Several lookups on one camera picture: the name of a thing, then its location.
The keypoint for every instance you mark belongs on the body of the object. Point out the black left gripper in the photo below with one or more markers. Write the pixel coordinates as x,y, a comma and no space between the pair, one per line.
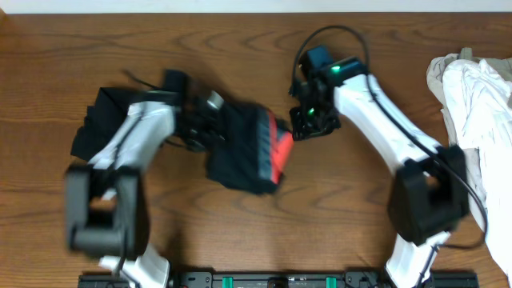
211,123

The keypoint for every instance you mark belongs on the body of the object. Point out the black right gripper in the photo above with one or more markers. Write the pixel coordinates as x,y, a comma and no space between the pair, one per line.
303,130

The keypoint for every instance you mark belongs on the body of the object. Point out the black pants with red waistband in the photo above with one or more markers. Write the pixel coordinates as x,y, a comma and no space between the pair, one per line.
255,151

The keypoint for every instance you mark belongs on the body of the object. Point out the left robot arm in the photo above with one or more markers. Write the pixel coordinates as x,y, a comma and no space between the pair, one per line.
106,211

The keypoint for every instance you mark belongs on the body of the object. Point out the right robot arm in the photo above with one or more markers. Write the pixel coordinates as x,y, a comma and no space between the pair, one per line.
427,200

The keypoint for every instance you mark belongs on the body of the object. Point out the folded black garment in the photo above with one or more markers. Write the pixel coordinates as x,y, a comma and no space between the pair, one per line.
102,121

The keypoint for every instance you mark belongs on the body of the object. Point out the white crumpled garment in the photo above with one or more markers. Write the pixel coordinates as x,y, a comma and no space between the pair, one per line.
476,107

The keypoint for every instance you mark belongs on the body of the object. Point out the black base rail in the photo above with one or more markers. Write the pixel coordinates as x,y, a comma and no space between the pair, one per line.
349,279

